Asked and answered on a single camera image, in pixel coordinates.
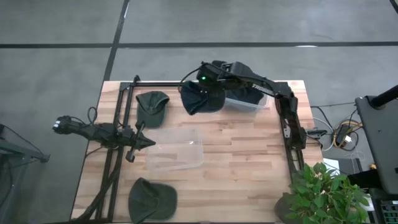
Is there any black power adapter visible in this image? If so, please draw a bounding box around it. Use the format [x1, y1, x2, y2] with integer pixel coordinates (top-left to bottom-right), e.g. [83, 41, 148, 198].
[335, 124, 352, 146]

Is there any dark plant pot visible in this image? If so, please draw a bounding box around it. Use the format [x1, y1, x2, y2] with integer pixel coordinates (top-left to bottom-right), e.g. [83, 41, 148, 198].
[274, 192, 300, 224]

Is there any dark metal stand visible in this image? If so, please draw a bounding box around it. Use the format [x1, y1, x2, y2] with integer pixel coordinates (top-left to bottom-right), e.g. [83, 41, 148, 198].
[0, 123, 51, 224]

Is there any black connector box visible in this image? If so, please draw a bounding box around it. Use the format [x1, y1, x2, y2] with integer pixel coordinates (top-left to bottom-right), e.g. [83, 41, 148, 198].
[306, 128, 328, 138]

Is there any white cable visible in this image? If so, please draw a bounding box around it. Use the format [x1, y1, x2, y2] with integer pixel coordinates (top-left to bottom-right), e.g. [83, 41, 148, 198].
[312, 116, 335, 152]

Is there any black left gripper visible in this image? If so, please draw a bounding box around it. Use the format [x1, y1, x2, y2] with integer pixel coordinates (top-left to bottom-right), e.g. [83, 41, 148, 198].
[119, 121, 156, 163]

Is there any white paper sheet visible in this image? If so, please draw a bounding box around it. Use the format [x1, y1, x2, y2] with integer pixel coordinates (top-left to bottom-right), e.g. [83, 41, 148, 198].
[323, 157, 341, 175]

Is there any black pole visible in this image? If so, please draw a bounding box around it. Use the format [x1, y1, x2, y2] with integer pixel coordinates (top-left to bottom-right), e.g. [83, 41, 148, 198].
[369, 84, 398, 110]

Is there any clear plastic storage bin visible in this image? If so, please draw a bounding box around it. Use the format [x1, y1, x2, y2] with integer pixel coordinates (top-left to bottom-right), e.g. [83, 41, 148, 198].
[144, 128, 205, 171]
[223, 88, 270, 113]

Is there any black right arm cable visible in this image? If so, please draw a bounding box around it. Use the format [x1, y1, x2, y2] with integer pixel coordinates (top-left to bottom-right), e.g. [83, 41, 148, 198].
[177, 65, 205, 93]

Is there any black keyboard device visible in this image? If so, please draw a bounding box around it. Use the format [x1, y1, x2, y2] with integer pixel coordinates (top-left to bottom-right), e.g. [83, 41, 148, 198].
[380, 200, 398, 224]

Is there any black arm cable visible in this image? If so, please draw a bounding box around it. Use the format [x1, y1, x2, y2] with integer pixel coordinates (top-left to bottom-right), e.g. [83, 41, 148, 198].
[70, 106, 99, 126]
[177, 65, 205, 93]

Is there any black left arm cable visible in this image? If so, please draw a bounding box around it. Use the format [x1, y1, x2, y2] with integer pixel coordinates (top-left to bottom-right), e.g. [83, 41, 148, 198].
[70, 106, 99, 126]

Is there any gray cart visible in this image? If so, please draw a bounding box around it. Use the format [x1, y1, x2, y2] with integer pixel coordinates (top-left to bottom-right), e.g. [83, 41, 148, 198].
[355, 95, 398, 195]

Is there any yellow coiled cable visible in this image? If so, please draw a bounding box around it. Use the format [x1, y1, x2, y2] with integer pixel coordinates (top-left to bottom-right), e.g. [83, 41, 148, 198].
[331, 121, 363, 149]

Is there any olive green hat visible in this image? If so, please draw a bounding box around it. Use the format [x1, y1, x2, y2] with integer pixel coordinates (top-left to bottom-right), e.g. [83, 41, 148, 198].
[127, 177, 178, 224]
[135, 90, 170, 129]

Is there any blue denim hat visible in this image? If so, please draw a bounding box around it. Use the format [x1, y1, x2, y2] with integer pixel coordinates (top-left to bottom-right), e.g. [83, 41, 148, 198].
[180, 80, 226, 116]
[228, 86, 266, 105]

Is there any green leafy plant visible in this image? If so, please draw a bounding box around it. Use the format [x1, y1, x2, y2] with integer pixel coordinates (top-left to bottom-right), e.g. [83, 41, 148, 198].
[284, 162, 371, 224]

